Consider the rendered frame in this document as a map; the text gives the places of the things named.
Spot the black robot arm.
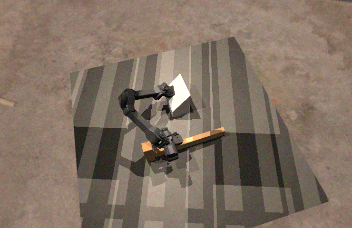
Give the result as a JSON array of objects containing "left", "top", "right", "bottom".
[{"left": 118, "top": 82, "right": 184, "bottom": 158}]

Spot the wooden side rail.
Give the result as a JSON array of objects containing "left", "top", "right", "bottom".
[{"left": 153, "top": 127, "right": 225, "bottom": 157}]

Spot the brown wooden post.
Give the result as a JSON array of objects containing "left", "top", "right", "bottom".
[{"left": 141, "top": 141, "right": 156, "bottom": 162}]

